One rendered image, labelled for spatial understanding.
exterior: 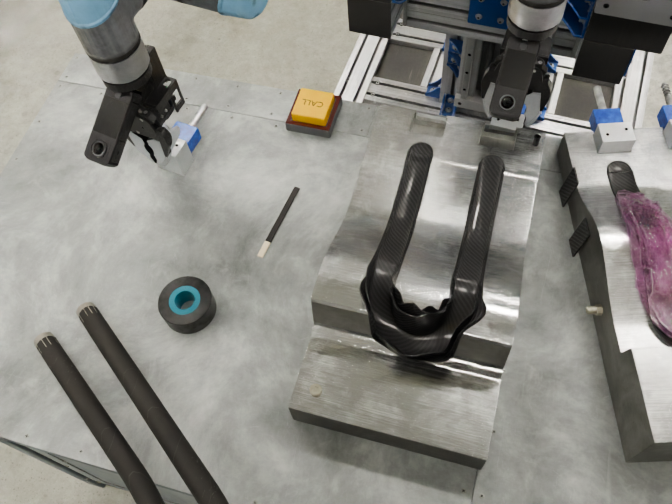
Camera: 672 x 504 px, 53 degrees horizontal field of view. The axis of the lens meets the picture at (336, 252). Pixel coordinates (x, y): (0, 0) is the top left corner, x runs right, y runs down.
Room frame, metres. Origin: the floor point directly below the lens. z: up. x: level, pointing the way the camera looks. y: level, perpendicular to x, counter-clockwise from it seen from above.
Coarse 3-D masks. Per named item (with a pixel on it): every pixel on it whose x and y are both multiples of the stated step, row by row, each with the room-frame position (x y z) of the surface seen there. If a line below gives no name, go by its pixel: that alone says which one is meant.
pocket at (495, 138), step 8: (480, 136) 0.64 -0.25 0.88; (488, 136) 0.65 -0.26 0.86; (496, 136) 0.64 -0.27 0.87; (504, 136) 0.64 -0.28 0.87; (512, 136) 0.64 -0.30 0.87; (480, 144) 0.64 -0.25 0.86; (488, 144) 0.63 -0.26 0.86; (496, 144) 0.63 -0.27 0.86; (504, 144) 0.63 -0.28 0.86; (512, 144) 0.63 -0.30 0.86
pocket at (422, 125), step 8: (416, 112) 0.69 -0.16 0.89; (416, 120) 0.69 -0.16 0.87; (424, 120) 0.69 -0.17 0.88; (432, 120) 0.69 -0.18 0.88; (440, 120) 0.68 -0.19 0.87; (416, 128) 0.68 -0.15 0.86; (424, 128) 0.68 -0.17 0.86; (432, 128) 0.68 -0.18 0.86; (440, 128) 0.68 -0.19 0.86; (440, 136) 0.66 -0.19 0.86
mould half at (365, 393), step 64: (384, 128) 0.67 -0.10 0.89; (448, 128) 0.65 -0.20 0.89; (384, 192) 0.56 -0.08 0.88; (448, 192) 0.54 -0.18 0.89; (512, 192) 0.53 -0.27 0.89; (448, 256) 0.43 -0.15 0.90; (512, 256) 0.42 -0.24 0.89; (320, 320) 0.37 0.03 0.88; (512, 320) 0.31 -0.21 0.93; (320, 384) 0.29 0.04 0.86; (384, 384) 0.27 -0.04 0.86; (448, 384) 0.26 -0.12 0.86; (448, 448) 0.18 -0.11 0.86
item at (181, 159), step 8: (200, 112) 0.81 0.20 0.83; (192, 120) 0.79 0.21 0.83; (184, 128) 0.77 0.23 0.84; (192, 128) 0.77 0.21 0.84; (184, 136) 0.75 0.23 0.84; (192, 136) 0.75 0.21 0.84; (200, 136) 0.76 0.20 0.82; (176, 144) 0.73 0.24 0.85; (184, 144) 0.72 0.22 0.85; (192, 144) 0.74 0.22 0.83; (176, 152) 0.71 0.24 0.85; (184, 152) 0.72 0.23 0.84; (176, 160) 0.70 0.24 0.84; (184, 160) 0.71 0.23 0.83; (192, 160) 0.73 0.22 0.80; (168, 168) 0.71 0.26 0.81; (176, 168) 0.70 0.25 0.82; (184, 168) 0.71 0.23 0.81
